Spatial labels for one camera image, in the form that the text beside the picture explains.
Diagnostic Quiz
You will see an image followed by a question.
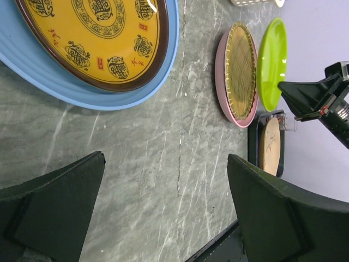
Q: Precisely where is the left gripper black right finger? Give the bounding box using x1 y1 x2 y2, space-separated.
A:
227 154 348 261

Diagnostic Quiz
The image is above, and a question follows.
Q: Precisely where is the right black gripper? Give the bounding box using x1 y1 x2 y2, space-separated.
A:
278 62 348 147

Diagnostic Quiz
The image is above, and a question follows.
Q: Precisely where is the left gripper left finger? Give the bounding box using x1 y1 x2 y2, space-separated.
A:
1 151 106 261

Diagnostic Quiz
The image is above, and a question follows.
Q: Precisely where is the green plastic plate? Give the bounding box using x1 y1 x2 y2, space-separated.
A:
256 17 287 112

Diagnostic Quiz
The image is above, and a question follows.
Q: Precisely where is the blue plate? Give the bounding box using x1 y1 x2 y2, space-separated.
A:
1 1 179 111

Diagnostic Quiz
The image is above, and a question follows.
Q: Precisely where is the yellow patterned brown-rimmed plate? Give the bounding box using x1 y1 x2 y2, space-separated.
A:
16 0 169 92

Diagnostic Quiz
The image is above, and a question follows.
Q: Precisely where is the black plastic tray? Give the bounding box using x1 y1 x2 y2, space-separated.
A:
248 110 285 178

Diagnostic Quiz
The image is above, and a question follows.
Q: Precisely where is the peach plate with bird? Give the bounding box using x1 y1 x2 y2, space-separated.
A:
258 117 281 176

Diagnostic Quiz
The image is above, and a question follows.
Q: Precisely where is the yellow woven plate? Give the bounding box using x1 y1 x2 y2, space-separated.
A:
224 21 256 120

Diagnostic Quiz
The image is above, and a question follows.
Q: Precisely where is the pink plate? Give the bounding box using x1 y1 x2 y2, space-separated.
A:
214 29 252 128

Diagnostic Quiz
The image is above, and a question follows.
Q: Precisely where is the white perforated plastic basket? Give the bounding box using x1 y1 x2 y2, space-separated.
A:
230 0 286 8

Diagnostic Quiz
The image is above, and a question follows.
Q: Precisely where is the black base frame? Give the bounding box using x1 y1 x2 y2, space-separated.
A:
186 220 248 262

